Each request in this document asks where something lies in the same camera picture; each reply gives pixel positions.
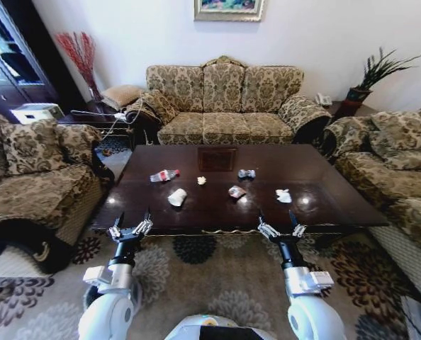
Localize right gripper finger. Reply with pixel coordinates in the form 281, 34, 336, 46
288, 210, 307, 237
257, 209, 279, 243

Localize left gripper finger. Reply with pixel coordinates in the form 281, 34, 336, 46
130, 206, 152, 236
108, 211, 125, 239

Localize crushed white paper cup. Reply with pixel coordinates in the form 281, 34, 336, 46
167, 188, 188, 207

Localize dark wooden coffee table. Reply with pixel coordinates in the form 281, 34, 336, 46
91, 143, 390, 249

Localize crushed clear plastic bottle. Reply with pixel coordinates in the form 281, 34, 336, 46
150, 169, 181, 183

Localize floral patterned rug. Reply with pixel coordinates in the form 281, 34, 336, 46
0, 226, 420, 340

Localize floral armchair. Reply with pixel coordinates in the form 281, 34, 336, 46
0, 98, 112, 274

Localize dark side table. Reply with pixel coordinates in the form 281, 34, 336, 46
56, 101, 137, 149

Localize floral sofa with cushions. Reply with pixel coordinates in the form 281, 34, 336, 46
322, 98, 421, 302

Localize white robot front shell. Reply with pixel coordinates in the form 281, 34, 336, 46
164, 313, 279, 340

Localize floral throw pillow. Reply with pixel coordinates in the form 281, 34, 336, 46
368, 110, 421, 159
0, 118, 69, 176

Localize tan square cushion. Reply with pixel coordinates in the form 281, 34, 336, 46
101, 85, 144, 109

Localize floral three-seat sofa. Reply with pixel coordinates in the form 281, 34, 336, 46
125, 55, 332, 145

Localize white box appliance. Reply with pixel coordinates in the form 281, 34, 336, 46
10, 102, 65, 125

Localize green potted plant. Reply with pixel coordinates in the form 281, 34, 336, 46
344, 47, 421, 114

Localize red dried branches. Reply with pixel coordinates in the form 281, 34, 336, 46
55, 31, 105, 101

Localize dark glass cabinet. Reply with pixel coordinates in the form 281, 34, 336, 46
0, 0, 84, 121

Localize framed painting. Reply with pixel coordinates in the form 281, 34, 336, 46
193, 0, 267, 23

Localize white cable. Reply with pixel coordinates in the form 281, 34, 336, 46
70, 98, 144, 139

